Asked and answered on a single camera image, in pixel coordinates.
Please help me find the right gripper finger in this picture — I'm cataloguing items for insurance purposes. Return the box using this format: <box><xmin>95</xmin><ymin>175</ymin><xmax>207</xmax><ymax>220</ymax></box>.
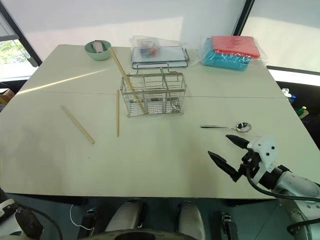
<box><xmin>207</xmin><ymin>150</ymin><xmax>238</xmax><ymax>176</ymax></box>
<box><xmin>225</xmin><ymin>134</ymin><xmax>251</xmax><ymax>150</ymax></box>

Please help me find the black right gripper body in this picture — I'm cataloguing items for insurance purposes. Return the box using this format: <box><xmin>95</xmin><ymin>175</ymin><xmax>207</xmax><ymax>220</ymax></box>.
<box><xmin>231</xmin><ymin>143</ymin><xmax>262</xmax><ymax>184</ymax></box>

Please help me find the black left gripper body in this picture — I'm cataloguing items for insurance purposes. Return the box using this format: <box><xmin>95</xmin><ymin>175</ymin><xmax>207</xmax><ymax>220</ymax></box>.
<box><xmin>14</xmin><ymin>209</ymin><xmax>44</xmax><ymax>239</ymax></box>

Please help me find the silver metal spoon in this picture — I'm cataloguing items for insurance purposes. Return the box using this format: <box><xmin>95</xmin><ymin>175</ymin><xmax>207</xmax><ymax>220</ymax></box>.
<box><xmin>199</xmin><ymin>121</ymin><xmax>252</xmax><ymax>133</ymax></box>

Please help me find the white rounded shape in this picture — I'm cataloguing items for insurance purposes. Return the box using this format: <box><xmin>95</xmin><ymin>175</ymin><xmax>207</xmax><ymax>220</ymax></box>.
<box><xmin>104</xmin><ymin>199</ymin><xmax>149</xmax><ymax>234</ymax></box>
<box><xmin>176</xmin><ymin>199</ymin><xmax>207</xmax><ymax>240</ymax></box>

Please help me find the spray bottle with blue cap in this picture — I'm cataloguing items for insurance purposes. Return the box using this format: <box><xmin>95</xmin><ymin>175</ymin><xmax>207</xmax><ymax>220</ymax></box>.
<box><xmin>281</xmin><ymin>87</ymin><xmax>299</xmax><ymax>104</ymax></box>

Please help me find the green bottle with yellow cap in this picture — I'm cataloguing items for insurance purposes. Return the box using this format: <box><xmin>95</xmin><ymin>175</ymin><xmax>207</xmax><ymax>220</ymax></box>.
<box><xmin>295</xmin><ymin>105</ymin><xmax>311</xmax><ymax>120</ymax></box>

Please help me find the teal plastic pack stack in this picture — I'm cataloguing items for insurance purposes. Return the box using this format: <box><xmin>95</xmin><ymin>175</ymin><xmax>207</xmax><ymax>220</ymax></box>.
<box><xmin>201</xmin><ymin>37</ymin><xmax>254</xmax><ymax>72</ymax></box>

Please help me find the clear plastic wrapping bag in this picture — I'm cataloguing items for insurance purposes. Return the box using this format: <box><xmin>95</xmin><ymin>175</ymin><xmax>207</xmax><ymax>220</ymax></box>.
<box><xmin>198</xmin><ymin>35</ymin><xmax>270</xmax><ymax>74</ymax></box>

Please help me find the red plastic pack stack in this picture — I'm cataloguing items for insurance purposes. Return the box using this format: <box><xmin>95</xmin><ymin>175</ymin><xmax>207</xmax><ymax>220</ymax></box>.
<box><xmin>210</xmin><ymin>35</ymin><xmax>262</xmax><ymax>61</ymax></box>

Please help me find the dark rounded shape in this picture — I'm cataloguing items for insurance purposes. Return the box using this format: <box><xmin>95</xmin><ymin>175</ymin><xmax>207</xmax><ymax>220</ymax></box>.
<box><xmin>92</xmin><ymin>228</ymin><xmax>201</xmax><ymax>240</ymax></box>

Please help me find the wooden chopstick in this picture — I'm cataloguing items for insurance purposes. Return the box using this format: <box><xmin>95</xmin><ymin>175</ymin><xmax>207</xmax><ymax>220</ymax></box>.
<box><xmin>61</xmin><ymin>105</ymin><xmax>96</xmax><ymax>145</ymax></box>
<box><xmin>115</xmin><ymin>89</ymin><xmax>121</xmax><ymax>138</ymax></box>
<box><xmin>109</xmin><ymin>46</ymin><xmax>146</xmax><ymax>114</ymax></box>

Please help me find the cardboard box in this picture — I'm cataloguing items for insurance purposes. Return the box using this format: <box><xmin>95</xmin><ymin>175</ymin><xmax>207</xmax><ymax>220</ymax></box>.
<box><xmin>0</xmin><ymin>88</ymin><xmax>16</xmax><ymax>106</ymax></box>

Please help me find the clear bag with small items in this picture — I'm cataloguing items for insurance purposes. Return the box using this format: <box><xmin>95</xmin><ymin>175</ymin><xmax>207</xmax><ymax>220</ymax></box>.
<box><xmin>128</xmin><ymin>35</ymin><xmax>191</xmax><ymax>66</ymax></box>

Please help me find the green bowl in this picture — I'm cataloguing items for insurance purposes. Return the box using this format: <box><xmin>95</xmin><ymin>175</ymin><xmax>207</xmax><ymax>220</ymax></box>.
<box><xmin>84</xmin><ymin>39</ymin><xmax>112</xmax><ymax>62</ymax></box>

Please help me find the pink object in bowl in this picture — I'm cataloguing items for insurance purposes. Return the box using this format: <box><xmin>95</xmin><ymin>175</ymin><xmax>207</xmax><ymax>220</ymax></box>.
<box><xmin>91</xmin><ymin>40</ymin><xmax>104</xmax><ymax>54</ymax></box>

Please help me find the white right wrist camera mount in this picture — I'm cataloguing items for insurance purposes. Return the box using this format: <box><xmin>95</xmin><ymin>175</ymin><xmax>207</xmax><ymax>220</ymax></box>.
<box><xmin>246</xmin><ymin>136</ymin><xmax>277</xmax><ymax>185</ymax></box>

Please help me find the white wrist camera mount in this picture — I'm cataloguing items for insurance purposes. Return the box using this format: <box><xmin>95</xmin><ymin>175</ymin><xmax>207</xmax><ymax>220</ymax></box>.
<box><xmin>0</xmin><ymin>199</ymin><xmax>19</xmax><ymax>223</ymax></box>
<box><xmin>246</xmin><ymin>136</ymin><xmax>277</xmax><ymax>185</ymax></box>

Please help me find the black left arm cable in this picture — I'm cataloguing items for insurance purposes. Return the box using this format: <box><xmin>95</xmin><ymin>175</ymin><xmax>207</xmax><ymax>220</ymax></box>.
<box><xmin>23</xmin><ymin>207</ymin><xmax>64</xmax><ymax>240</ymax></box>

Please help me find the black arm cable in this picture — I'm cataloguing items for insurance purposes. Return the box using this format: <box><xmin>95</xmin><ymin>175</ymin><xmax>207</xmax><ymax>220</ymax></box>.
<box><xmin>23</xmin><ymin>207</ymin><xmax>64</xmax><ymax>240</ymax></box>
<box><xmin>244</xmin><ymin>166</ymin><xmax>320</xmax><ymax>203</ymax></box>

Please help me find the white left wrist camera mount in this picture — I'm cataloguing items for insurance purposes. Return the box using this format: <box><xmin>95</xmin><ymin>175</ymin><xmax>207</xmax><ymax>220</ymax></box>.
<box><xmin>0</xmin><ymin>199</ymin><xmax>19</xmax><ymax>223</ymax></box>

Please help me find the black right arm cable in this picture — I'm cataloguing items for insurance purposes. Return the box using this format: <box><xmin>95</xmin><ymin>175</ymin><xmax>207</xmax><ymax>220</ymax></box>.
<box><xmin>244</xmin><ymin>166</ymin><xmax>320</xmax><ymax>203</ymax></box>

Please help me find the thin white cable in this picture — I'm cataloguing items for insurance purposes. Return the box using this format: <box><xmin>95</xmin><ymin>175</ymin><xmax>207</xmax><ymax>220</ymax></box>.
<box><xmin>69</xmin><ymin>204</ymin><xmax>94</xmax><ymax>230</ymax></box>

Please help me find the black table leg bracket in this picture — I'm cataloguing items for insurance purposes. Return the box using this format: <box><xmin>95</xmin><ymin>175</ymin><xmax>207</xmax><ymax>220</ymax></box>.
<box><xmin>81</xmin><ymin>209</ymin><xmax>97</xmax><ymax>237</ymax></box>
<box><xmin>220</xmin><ymin>212</ymin><xmax>239</xmax><ymax>240</ymax></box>

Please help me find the metal wire cutlery basket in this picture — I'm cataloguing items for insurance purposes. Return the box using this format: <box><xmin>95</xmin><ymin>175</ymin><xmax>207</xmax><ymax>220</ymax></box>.
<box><xmin>121</xmin><ymin>66</ymin><xmax>188</xmax><ymax>119</ymax></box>

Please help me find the glass tray with metal frame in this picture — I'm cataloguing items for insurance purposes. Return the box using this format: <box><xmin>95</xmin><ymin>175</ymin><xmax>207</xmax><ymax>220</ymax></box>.
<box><xmin>129</xmin><ymin>46</ymin><xmax>190</xmax><ymax>71</ymax></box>

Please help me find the black window frame post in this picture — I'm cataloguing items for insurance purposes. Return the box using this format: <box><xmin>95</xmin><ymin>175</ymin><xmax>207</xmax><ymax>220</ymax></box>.
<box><xmin>0</xmin><ymin>0</ymin><xmax>43</xmax><ymax>68</ymax></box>
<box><xmin>230</xmin><ymin>0</ymin><xmax>256</xmax><ymax>37</ymax></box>

